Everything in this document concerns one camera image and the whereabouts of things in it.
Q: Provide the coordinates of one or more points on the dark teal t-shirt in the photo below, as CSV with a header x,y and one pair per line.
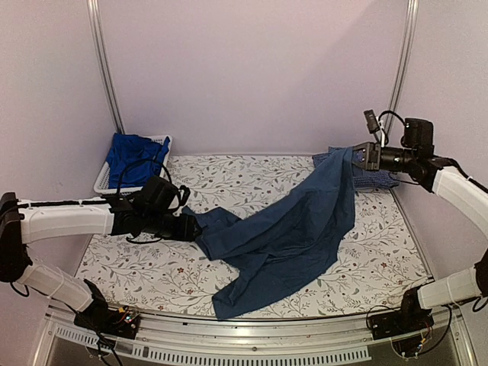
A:
x,y
281,249

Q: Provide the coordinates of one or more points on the white plastic laundry basket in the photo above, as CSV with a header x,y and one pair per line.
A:
x,y
103,179

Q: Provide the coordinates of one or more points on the right aluminium frame post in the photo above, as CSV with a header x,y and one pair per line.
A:
x,y
406,47

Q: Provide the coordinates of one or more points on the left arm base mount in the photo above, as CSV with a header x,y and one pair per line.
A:
x,y
123,323

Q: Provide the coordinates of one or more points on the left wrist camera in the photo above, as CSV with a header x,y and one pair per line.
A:
x,y
182,195

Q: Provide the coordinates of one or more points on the aluminium frame post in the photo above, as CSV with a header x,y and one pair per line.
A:
x,y
94,16
406,47

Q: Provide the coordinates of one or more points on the bright blue garment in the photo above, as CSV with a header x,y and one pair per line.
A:
x,y
133,160

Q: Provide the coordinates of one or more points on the floral patterned table mat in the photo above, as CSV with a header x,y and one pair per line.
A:
x,y
377,261

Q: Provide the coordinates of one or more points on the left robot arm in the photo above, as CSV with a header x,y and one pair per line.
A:
x,y
154,209

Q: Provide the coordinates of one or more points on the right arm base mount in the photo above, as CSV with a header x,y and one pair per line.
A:
x,y
385,322

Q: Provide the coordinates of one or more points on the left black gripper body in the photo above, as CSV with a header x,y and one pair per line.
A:
x,y
182,232

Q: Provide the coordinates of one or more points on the left aluminium frame post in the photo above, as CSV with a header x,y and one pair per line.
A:
x,y
94,16

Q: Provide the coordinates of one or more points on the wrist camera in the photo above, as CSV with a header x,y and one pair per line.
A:
x,y
182,195
375,127

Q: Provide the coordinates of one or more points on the folded blue checkered shirt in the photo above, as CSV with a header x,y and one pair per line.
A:
x,y
362,179

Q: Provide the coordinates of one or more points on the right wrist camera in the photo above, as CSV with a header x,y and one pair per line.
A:
x,y
375,127

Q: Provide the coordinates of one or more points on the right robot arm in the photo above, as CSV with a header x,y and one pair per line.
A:
x,y
444,178

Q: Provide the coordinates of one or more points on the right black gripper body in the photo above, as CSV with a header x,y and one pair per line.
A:
x,y
375,148

